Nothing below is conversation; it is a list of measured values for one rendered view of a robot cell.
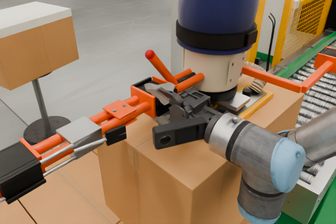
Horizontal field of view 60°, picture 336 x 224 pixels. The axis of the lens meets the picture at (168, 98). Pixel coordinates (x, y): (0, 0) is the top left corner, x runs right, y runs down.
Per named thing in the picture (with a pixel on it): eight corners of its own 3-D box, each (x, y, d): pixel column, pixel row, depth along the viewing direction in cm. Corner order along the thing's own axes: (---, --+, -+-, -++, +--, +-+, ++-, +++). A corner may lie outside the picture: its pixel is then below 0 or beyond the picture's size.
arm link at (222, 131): (223, 168, 59) (228, 130, 53) (203, 156, 61) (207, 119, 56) (246, 146, 64) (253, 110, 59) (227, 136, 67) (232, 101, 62)
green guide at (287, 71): (330, 32, 308) (333, 23, 303) (341, 34, 302) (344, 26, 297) (256, 87, 208) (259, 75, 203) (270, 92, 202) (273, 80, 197)
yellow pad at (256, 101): (246, 87, 104) (249, 75, 101) (273, 97, 98) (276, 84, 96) (186, 130, 83) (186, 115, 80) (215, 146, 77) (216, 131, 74)
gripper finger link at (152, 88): (158, 78, 74) (184, 99, 70) (141, 87, 70) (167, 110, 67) (160, 69, 72) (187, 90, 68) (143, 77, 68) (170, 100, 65)
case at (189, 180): (205, 133, 145) (212, 59, 125) (281, 176, 121) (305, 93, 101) (105, 204, 108) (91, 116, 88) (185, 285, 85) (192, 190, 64)
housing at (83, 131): (86, 131, 66) (84, 114, 63) (105, 144, 62) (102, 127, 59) (58, 146, 61) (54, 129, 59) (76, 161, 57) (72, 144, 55)
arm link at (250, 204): (289, 200, 67) (300, 164, 60) (269, 240, 60) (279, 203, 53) (250, 181, 72) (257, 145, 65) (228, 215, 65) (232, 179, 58)
